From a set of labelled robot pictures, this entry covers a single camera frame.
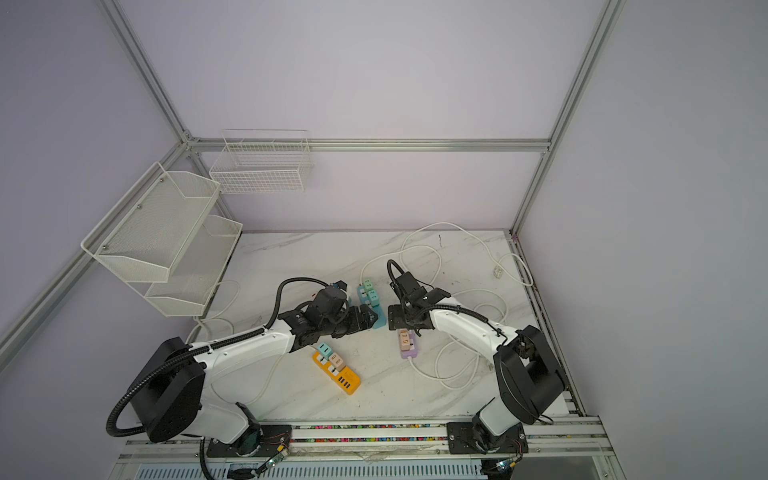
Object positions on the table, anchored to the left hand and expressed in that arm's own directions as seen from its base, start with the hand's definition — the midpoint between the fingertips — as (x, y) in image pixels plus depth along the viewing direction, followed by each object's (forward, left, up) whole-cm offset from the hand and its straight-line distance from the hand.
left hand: (368, 321), depth 84 cm
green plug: (+15, +1, -3) cm, 15 cm away
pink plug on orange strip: (-10, +8, -3) cm, 13 cm away
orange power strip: (-14, +5, -8) cm, 17 cm away
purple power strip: (-6, -13, -8) cm, 16 cm away
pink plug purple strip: (-4, -11, -3) cm, 12 cm away
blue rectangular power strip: (+12, +3, -7) cm, 14 cm away
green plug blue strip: (+10, -1, -3) cm, 11 cm away
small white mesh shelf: (+15, +55, +1) cm, 57 cm away
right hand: (+2, -9, -2) cm, 10 cm away
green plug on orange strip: (-7, +12, -3) cm, 14 cm away
